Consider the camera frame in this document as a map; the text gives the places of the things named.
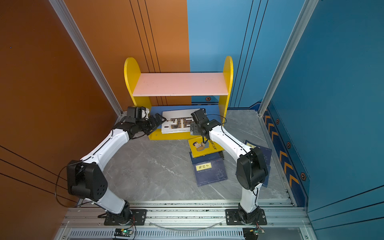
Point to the navy book yellow label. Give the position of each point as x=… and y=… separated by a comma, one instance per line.
x=210, y=172

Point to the green circuit board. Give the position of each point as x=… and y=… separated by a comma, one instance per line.
x=252, y=233
x=124, y=233

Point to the aluminium corner post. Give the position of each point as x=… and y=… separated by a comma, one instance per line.
x=75, y=34
x=301, y=23

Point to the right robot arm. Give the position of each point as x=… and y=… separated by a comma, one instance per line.
x=251, y=168

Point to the right aluminium corner post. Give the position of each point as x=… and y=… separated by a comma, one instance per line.
x=301, y=23

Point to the aluminium frame rail front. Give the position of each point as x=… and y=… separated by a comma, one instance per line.
x=189, y=220

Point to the navy book right front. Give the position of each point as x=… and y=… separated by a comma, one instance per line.
x=266, y=180

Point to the navy book under yellow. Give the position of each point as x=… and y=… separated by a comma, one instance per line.
x=209, y=157

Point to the left aluminium corner post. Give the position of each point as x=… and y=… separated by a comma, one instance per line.
x=75, y=34

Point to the right green circuit board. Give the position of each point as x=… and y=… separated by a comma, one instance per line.
x=252, y=233

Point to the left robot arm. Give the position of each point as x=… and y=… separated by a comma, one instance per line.
x=85, y=177

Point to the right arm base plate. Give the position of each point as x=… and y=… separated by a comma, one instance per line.
x=240, y=217

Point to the left green circuit board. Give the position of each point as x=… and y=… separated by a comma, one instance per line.
x=124, y=233

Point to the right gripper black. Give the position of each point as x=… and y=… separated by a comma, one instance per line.
x=193, y=129

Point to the yellow pink blue bookshelf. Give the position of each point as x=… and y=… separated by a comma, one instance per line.
x=144, y=86

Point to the white La Dame book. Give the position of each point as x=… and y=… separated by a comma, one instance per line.
x=178, y=121

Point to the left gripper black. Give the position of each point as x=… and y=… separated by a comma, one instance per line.
x=157, y=116

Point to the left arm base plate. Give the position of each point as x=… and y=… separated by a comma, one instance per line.
x=135, y=217

